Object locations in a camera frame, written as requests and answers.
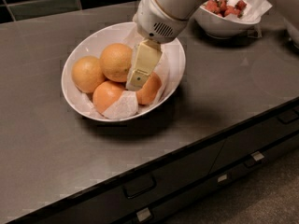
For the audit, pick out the white oval bowl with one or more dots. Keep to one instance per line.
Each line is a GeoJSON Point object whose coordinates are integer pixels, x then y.
{"type": "Point", "coordinates": [125, 33]}

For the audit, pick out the right drawer front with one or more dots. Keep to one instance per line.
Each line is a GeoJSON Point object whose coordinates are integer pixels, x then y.
{"type": "Point", "coordinates": [259, 135]}

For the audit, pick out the front orange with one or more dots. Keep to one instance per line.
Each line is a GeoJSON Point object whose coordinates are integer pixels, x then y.
{"type": "Point", "coordinates": [106, 94]}

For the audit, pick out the lower drawer front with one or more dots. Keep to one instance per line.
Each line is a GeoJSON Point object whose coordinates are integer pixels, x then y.
{"type": "Point", "coordinates": [253, 192]}

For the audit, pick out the left drawer front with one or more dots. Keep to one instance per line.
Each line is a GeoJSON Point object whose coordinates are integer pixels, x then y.
{"type": "Point", "coordinates": [125, 194]}

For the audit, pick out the top orange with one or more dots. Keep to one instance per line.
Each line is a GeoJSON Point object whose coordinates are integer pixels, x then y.
{"type": "Point", "coordinates": [115, 61]}

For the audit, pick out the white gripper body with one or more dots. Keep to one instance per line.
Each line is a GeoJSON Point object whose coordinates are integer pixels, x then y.
{"type": "Point", "coordinates": [154, 21]}

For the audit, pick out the white strawberry bowl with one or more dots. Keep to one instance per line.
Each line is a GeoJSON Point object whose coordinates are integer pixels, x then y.
{"type": "Point", "coordinates": [222, 27]}

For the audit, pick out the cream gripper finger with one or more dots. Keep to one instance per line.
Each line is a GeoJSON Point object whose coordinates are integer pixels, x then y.
{"type": "Point", "coordinates": [146, 56]}

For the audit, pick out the red strawberries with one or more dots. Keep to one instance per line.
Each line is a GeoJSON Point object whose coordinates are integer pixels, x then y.
{"type": "Point", "coordinates": [223, 9]}

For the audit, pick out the right orange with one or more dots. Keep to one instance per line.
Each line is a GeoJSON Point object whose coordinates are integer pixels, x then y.
{"type": "Point", "coordinates": [148, 92]}

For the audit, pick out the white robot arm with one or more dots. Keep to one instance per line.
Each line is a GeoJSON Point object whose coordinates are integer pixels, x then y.
{"type": "Point", "coordinates": [184, 9]}

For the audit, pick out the drawer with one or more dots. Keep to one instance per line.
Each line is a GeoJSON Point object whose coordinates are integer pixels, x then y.
{"type": "Point", "coordinates": [253, 192]}
{"type": "Point", "coordinates": [125, 194]}
{"type": "Point", "coordinates": [259, 135]}

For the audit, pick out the white paper liner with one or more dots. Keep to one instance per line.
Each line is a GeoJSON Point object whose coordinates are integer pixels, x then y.
{"type": "Point", "coordinates": [128, 105]}

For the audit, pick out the left orange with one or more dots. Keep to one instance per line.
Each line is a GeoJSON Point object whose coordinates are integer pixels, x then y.
{"type": "Point", "coordinates": [87, 74]}

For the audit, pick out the white paper in strawberry bowl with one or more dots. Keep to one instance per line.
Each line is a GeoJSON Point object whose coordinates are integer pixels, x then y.
{"type": "Point", "coordinates": [254, 9]}

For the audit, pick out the orange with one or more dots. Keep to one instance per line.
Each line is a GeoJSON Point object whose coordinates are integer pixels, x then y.
{"type": "Point", "coordinates": [106, 94]}
{"type": "Point", "coordinates": [115, 61]}
{"type": "Point", "coordinates": [148, 92]}
{"type": "Point", "coordinates": [87, 74]}

